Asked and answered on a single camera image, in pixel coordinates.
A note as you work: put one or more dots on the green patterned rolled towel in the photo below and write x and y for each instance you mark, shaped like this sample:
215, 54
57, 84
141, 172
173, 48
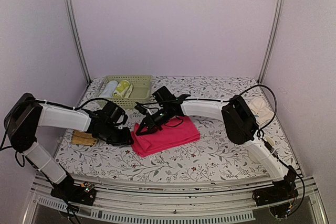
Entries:
123, 90

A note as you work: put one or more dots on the cream white towel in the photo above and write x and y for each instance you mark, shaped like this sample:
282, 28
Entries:
261, 111

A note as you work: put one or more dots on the aluminium frame post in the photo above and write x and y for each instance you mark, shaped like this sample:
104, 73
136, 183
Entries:
279, 4
76, 38

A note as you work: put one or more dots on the right aluminium frame post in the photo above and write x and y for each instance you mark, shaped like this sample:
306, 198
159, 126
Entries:
279, 4

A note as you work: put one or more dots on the aluminium front rail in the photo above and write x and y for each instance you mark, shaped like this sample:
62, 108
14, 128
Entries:
226, 201

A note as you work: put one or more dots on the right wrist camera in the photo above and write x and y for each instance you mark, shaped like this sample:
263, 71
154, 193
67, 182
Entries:
143, 109

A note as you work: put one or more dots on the light blue rolled towel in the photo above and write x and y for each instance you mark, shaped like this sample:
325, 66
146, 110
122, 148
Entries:
109, 89

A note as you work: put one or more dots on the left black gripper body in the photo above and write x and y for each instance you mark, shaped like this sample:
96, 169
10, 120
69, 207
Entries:
116, 138

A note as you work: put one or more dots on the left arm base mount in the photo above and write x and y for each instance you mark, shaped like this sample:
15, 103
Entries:
84, 194

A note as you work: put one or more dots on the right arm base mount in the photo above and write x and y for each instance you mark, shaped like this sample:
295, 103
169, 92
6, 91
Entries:
279, 191

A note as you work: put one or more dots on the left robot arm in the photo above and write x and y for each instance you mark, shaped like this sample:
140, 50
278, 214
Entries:
28, 114

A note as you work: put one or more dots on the woven bamboo tray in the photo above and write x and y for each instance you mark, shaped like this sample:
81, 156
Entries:
82, 138

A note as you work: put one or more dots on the left aluminium frame post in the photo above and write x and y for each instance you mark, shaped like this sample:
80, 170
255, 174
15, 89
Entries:
76, 38

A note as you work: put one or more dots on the green plastic basket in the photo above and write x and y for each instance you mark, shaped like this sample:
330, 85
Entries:
140, 93

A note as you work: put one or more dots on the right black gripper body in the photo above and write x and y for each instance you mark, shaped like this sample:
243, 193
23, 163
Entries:
156, 123

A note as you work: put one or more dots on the pink towel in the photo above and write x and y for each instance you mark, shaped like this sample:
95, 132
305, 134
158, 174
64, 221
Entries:
178, 131

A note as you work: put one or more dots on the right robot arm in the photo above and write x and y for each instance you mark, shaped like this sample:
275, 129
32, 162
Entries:
240, 125

